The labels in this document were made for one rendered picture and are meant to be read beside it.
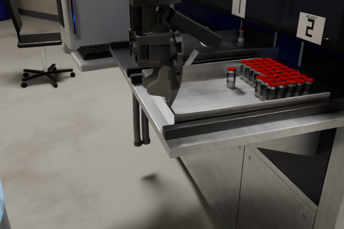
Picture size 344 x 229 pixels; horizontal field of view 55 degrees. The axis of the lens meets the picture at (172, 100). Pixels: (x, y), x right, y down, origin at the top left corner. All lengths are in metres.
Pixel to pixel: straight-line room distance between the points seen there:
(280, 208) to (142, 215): 0.82
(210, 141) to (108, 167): 1.50
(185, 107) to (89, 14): 0.85
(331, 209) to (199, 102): 0.41
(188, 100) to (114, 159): 1.43
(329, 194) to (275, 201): 0.25
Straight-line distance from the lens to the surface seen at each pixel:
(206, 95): 0.75
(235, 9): 1.13
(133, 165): 2.04
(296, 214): 1.02
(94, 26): 1.46
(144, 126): 1.82
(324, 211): 0.92
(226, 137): 0.60
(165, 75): 0.59
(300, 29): 0.87
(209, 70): 0.88
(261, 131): 0.63
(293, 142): 0.81
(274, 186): 1.07
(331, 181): 0.87
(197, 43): 1.19
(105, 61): 1.27
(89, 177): 1.99
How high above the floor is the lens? 1.18
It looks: 24 degrees down
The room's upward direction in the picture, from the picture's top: straight up
